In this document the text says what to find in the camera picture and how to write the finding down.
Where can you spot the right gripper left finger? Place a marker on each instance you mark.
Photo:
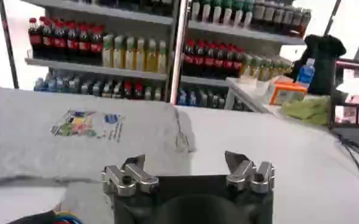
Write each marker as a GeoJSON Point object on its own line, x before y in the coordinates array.
{"type": "Point", "coordinates": [136, 179]}

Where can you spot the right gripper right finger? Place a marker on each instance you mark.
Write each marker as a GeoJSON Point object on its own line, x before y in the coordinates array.
{"type": "Point", "coordinates": [246, 178]}

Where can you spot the grey printed shirt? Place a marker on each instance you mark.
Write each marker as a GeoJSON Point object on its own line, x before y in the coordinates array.
{"type": "Point", "coordinates": [30, 152]}

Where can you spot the white side table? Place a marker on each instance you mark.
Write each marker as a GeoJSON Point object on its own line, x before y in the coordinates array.
{"type": "Point", "coordinates": [249, 94]}

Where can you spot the green cloth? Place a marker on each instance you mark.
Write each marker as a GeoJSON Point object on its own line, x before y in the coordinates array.
{"type": "Point", "coordinates": [307, 109]}

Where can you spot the orange tissue box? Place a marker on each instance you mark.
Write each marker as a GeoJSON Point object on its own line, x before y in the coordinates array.
{"type": "Point", "coordinates": [289, 92]}

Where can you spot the blue water bottle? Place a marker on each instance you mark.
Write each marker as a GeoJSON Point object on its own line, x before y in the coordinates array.
{"type": "Point", "coordinates": [306, 73]}

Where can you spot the shelf rack of bottled drinks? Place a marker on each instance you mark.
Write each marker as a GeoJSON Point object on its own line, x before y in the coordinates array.
{"type": "Point", "coordinates": [215, 58]}
{"type": "Point", "coordinates": [112, 51]}

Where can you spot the open laptop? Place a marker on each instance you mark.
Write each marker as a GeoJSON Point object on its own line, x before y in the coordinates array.
{"type": "Point", "coordinates": [354, 103]}

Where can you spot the black backpack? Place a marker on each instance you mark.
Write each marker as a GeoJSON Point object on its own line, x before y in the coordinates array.
{"type": "Point", "coordinates": [325, 61]}

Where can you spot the thin dark window post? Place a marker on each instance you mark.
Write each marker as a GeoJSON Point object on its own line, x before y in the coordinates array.
{"type": "Point", "coordinates": [9, 48]}

